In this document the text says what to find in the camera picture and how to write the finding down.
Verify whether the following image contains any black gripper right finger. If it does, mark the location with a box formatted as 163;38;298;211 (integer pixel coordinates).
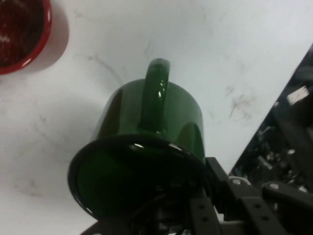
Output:
206;156;313;235

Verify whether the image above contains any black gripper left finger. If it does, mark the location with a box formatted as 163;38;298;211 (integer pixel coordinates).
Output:
83;182;222;235

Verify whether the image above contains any green enamel mug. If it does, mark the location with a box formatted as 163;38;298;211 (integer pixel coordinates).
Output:
67;58;210;222

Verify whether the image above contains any dark metal clutter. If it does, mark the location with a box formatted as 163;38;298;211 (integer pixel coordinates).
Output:
228;43;313;196

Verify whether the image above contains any red mug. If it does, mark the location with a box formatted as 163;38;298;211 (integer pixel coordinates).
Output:
0;0;52;75

